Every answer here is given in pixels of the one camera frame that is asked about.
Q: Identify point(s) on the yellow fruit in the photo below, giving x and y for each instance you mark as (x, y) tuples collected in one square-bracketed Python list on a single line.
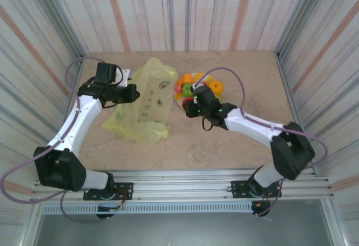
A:
[(199, 76)]

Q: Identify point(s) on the black base disc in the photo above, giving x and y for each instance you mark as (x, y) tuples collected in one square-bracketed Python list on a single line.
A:
[(105, 216), (265, 211)]

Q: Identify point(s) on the black mounting plate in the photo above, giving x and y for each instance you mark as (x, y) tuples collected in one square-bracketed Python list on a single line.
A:
[(238, 190), (126, 188)]

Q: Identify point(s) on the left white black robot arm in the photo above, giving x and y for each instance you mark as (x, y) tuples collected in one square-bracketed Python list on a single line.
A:
[(81, 119)]

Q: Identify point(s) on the pink fruit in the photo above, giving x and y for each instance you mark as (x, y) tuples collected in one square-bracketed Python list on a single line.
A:
[(178, 88)]

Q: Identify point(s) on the yellow plastic bag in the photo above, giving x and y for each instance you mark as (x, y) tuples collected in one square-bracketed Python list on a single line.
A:
[(131, 128)]

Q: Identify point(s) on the red fruit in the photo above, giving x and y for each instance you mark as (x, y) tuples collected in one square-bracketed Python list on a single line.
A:
[(184, 104)]

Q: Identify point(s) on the aluminium side rail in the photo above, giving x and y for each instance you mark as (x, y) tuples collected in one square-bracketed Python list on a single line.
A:
[(287, 83), (80, 69)]

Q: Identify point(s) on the green apple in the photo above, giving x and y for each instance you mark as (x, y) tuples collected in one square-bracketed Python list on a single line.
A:
[(187, 90)]

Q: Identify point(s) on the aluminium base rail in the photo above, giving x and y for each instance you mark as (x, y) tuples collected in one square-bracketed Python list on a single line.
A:
[(179, 184)]

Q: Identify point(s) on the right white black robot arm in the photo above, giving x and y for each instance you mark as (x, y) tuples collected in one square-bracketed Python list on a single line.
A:
[(252, 128)]

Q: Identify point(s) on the grey metal panel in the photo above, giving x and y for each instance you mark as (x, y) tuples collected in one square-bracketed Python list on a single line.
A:
[(179, 232)]

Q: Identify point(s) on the large orange with stem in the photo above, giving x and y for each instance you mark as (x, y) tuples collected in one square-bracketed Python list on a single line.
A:
[(217, 87)]

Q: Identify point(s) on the yellow white striped plate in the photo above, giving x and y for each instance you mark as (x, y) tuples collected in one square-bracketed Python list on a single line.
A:
[(178, 99)]

